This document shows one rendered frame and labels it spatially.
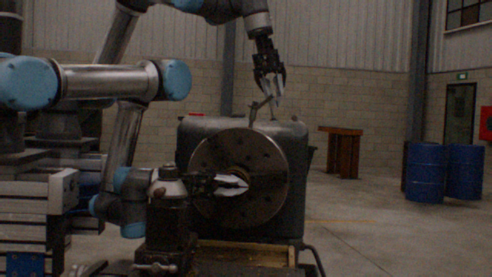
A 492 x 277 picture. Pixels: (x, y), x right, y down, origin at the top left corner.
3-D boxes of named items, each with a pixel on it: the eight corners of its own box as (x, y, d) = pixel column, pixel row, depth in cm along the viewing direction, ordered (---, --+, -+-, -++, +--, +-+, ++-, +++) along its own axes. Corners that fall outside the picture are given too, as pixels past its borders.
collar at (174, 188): (152, 190, 98) (153, 175, 98) (191, 193, 98) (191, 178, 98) (141, 197, 91) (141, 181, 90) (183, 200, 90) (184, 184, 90)
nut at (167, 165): (160, 178, 96) (161, 160, 96) (180, 178, 96) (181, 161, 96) (154, 180, 92) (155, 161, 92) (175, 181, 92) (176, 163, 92)
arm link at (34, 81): (-23, 111, 109) (164, 100, 150) (6, 113, 100) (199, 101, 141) (-27, 56, 108) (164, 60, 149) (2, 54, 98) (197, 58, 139)
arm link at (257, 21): (244, 22, 140) (272, 15, 139) (247, 38, 140) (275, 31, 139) (241, 17, 132) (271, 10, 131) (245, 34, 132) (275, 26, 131)
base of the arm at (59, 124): (28, 138, 160) (28, 108, 159) (44, 135, 175) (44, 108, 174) (74, 140, 160) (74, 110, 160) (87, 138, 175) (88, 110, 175)
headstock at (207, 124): (197, 199, 228) (200, 115, 226) (300, 205, 224) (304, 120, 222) (164, 229, 169) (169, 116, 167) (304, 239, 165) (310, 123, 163)
